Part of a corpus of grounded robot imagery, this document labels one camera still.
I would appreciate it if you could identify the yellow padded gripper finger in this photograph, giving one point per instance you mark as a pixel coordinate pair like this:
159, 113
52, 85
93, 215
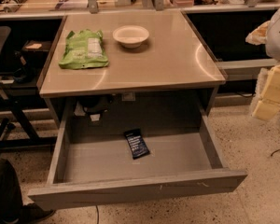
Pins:
259, 35
266, 103

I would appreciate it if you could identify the dark blue rxbar wrapper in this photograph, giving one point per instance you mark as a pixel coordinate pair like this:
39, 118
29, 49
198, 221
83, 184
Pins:
136, 143

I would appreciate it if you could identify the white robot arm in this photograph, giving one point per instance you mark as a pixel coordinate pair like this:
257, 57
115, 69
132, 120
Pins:
272, 46

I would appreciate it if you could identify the grey counter cabinet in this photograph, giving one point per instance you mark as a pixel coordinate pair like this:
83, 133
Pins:
173, 57

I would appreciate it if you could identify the grey open drawer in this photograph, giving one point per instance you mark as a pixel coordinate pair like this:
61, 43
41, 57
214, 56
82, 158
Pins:
92, 163

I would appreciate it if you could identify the white paper bowl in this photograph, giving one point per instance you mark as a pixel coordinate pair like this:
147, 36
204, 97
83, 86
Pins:
131, 36

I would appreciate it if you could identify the green snack bag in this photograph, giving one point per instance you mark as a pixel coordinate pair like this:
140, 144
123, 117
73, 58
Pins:
84, 50

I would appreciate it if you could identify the black box on shelf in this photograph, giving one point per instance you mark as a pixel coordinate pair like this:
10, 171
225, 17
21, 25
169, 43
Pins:
36, 51

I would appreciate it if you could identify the black coiled tool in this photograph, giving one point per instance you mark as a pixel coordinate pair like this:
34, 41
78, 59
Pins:
13, 5

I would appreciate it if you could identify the dark shoe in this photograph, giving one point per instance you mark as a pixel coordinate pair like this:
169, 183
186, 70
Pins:
32, 213

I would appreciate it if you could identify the person's dark trouser leg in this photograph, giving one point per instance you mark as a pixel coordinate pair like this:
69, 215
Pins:
10, 194

